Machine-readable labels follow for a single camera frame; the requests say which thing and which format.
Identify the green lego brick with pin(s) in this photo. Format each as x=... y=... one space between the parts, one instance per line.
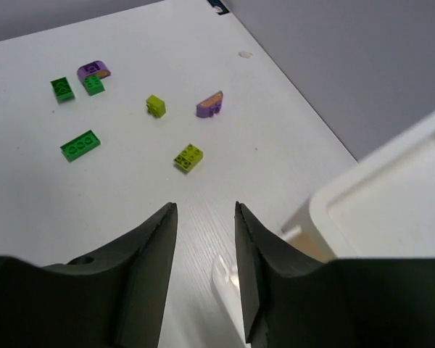
x=62 y=89
x=93 y=85

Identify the green flat lego plate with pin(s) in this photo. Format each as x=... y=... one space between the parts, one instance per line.
x=80 y=145

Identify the lime lego cube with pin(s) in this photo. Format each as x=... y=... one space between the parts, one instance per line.
x=155 y=106

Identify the lime lego 2x3 brick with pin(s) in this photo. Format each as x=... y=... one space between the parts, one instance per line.
x=188 y=158

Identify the blue label sticker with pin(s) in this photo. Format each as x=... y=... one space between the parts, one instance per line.
x=219 y=7

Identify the white drawer cabinet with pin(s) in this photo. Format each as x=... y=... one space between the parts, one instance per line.
x=382 y=207

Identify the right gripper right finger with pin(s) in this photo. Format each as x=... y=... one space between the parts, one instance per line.
x=289 y=299

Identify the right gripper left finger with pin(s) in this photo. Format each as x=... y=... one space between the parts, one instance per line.
x=113 y=296

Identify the purple arched lego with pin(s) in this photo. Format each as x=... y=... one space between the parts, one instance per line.
x=210 y=106
x=97 y=68

